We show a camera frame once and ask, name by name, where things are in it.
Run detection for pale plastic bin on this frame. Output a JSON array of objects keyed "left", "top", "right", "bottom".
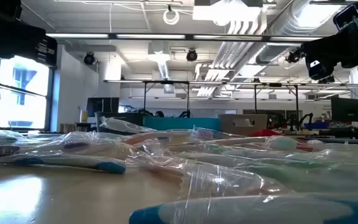
[{"left": 218, "top": 113, "right": 269, "bottom": 136}]

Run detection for black desk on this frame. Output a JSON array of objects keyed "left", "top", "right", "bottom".
[{"left": 320, "top": 126, "right": 358, "bottom": 140}]

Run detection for large bright window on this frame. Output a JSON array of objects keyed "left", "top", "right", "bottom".
[{"left": 0, "top": 55, "right": 51, "bottom": 131}]

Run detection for black computer monitor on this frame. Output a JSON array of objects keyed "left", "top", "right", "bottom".
[
  {"left": 86, "top": 97, "right": 120, "bottom": 118},
  {"left": 331, "top": 97, "right": 358, "bottom": 123}
]

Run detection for red cloth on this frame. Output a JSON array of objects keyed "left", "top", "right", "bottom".
[{"left": 249, "top": 128, "right": 282, "bottom": 138}]

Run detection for dark grey plastic bin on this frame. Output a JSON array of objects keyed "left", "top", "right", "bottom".
[{"left": 94, "top": 111, "right": 145, "bottom": 135}]

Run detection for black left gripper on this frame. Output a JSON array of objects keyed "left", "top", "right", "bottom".
[{"left": 0, "top": 18, "right": 58, "bottom": 67}]

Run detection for purple white wrapped toothbrush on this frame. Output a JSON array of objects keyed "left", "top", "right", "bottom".
[{"left": 20, "top": 130, "right": 133, "bottom": 158}]

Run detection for blue white wrapped toothbrush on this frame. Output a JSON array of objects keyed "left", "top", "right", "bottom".
[
  {"left": 128, "top": 192, "right": 358, "bottom": 224},
  {"left": 0, "top": 153, "right": 127, "bottom": 175}
]

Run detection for pink white wrapped toothbrush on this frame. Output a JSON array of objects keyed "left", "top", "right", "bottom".
[{"left": 190, "top": 126, "right": 229, "bottom": 141}]

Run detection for wooden blocks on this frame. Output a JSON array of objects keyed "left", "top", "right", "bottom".
[{"left": 59, "top": 123, "right": 88, "bottom": 133}]

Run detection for teal plastic bin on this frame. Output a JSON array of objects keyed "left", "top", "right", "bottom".
[{"left": 143, "top": 116, "right": 221, "bottom": 132}]

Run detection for orange toothbrush yellow bristles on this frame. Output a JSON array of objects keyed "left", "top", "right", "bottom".
[{"left": 123, "top": 129, "right": 198, "bottom": 146}]

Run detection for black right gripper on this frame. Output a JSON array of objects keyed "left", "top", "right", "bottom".
[{"left": 301, "top": 29, "right": 358, "bottom": 81}]

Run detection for long ceiling light strip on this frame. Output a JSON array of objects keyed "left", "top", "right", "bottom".
[
  {"left": 268, "top": 36, "right": 323, "bottom": 42},
  {"left": 45, "top": 33, "right": 109, "bottom": 39},
  {"left": 193, "top": 35, "right": 262, "bottom": 40},
  {"left": 116, "top": 34, "right": 186, "bottom": 40}
]

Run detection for white coiled cable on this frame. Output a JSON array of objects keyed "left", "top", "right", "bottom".
[{"left": 162, "top": 8, "right": 180, "bottom": 26}]

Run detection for blue storage crates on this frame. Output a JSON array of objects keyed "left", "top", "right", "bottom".
[{"left": 303, "top": 121, "right": 331, "bottom": 130}]

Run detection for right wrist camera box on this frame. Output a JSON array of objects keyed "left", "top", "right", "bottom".
[{"left": 333, "top": 4, "right": 358, "bottom": 32}]

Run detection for black metal rig frame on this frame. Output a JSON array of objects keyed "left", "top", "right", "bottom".
[
  {"left": 143, "top": 80, "right": 191, "bottom": 118},
  {"left": 253, "top": 82, "right": 300, "bottom": 119}
]

